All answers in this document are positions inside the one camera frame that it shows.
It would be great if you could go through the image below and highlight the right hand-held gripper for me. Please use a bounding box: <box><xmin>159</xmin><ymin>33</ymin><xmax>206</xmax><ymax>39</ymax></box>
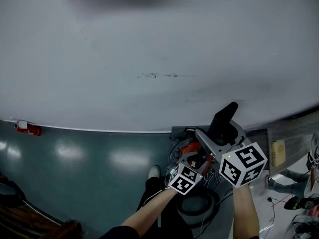
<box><xmin>195</xmin><ymin>120</ymin><xmax>268</xmax><ymax>189</ymax></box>

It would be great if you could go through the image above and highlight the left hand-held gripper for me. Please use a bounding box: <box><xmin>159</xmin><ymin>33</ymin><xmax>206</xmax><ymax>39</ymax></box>
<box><xmin>164</xmin><ymin>152</ymin><xmax>203</xmax><ymax>196</ymax></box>

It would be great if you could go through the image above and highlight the red vacuum cleaner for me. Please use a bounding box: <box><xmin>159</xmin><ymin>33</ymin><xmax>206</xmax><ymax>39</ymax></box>
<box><xmin>168</xmin><ymin>137</ymin><xmax>215</xmax><ymax>178</ymax></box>

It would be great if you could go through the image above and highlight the person's right forearm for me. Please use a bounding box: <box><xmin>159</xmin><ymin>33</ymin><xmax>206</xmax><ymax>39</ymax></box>
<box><xmin>232</xmin><ymin>184</ymin><xmax>260</xmax><ymax>239</ymax></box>

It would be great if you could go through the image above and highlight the person's left forearm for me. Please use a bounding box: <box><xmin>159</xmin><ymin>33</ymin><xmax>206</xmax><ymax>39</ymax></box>
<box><xmin>121</xmin><ymin>188</ymin><xmax>177</xmax><ymax>234</ymax></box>

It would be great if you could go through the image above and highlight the grey floor box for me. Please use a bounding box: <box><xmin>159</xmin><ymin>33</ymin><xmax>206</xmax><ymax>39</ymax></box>
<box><xmin>171</xmin><ymin>125</ymin><xmax>211</xmax><ymax>141</ymax></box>

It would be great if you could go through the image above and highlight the person's white shoe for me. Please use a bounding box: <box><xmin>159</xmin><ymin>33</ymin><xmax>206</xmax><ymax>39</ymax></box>
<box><xmin>148</xmin><ymin>165</ymin><xmax>161</xmax><ymax>179</ymax></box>

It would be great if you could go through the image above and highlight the black rimmed round container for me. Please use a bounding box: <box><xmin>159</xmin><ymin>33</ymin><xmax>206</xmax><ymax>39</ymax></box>
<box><xmin>176</xmin><ymin>188</ymin><xmax>220</xmax><ymax>228</ymax></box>

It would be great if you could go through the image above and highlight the yellow cardboard box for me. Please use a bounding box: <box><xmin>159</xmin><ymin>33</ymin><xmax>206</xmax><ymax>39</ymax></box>
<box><xmin>271</xmin><ymin>140</ymin><xmax>287</xmax><ymax>167</ymax></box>

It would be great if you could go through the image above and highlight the grey wooden shelf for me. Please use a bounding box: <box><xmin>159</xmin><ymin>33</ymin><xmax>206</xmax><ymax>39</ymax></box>
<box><xmin>243</xmin><ymin>111</ymin><xmax>319</xmax><ymax>176</ymax></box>

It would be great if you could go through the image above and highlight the person's black shirt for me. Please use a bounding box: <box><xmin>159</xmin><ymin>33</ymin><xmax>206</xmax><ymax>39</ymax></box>
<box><xmin>99</xmin><ymin>225</ymin><xmax>140</xmax><ymax>239</ymax></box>

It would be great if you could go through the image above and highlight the red fire extinguisher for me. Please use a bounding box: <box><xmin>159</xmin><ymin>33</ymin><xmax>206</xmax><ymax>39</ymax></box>
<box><xmin>14</xmin><ymin>120</ymin><xmax>42</xmax><ymax>136</ymax></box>

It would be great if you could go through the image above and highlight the white cable bundle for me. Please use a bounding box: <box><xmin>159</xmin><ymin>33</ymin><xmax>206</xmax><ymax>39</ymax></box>
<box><xmin>201</xmin><ymin>169</ymin><xmax>222</xmax><ymax>191</ymax></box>

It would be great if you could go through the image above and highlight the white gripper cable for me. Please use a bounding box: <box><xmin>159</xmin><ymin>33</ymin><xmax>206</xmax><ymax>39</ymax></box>
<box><xmin>143</xmin><ymin>187</ymin><xmax>170</xmax><ymax>205</ymax></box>

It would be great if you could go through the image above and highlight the red floor cable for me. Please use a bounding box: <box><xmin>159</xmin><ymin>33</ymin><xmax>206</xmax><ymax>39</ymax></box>
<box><xmin>273</xmin><ymin>194</ymin><xmax>292</xmax><ymax>206</ymax></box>

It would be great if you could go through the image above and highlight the black floor cable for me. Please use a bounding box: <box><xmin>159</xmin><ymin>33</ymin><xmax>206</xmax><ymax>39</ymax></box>
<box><xmin>268</xmin><ymin>197</ymin><xmax>276</xmax><ymax>234</ymax></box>

